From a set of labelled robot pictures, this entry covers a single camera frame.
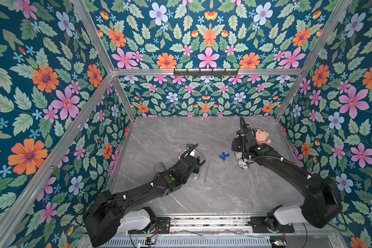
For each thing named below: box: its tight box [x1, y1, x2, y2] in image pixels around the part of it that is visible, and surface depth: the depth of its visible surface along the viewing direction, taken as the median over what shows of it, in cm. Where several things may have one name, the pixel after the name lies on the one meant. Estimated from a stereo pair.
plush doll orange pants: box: [254, 129, 272, 146], surface depth 101 cm
